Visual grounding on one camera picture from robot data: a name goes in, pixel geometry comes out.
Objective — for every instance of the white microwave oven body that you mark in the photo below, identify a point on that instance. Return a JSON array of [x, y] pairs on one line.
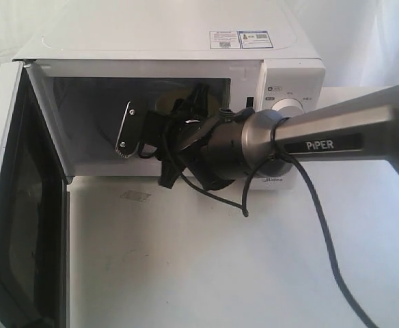
[[93, 57]]

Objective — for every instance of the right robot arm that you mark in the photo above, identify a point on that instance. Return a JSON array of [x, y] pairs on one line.
[[233, 146]]

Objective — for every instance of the white ceramic bowl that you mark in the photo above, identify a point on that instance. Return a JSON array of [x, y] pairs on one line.
[[165, 102]]

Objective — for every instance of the white curtain backdrop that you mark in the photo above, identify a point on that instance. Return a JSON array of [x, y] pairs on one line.
[[19, 20]]

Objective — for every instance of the white microwave door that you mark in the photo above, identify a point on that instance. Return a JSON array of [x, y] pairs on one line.
[[34, 210]]

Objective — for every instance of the upper white control knob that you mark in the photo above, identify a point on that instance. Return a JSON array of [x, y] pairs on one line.
[[288, 107]]

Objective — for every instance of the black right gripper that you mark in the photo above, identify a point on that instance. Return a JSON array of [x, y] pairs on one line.
[[181, 136]]

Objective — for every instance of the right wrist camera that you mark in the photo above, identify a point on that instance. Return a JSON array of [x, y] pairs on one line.
[[130, 129]]

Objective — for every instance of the blue warning label sticker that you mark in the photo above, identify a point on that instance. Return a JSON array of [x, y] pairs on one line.
[[240, 40]]

